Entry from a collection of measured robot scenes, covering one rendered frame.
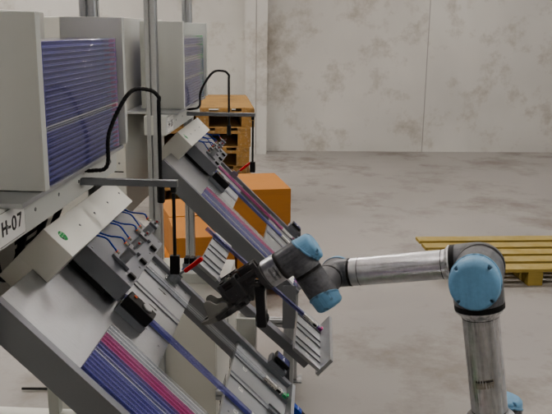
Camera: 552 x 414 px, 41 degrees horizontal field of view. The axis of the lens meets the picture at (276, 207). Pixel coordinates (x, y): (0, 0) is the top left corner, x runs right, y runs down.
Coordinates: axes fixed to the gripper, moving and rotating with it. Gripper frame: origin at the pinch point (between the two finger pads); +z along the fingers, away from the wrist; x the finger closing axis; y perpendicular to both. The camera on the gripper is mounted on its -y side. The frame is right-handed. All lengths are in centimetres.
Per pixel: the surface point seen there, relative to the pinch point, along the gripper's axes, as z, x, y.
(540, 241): -117, -384, -186
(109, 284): 2.7, 28.1, 26.2
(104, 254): 0.7, 25.0, 32.0
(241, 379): -1.6, 10.2, -14.6
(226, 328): -0.2, -7.9, -6.4
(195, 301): 2.2, -7.9, 4.9
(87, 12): -19, -11, 82
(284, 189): 7, -276, -24
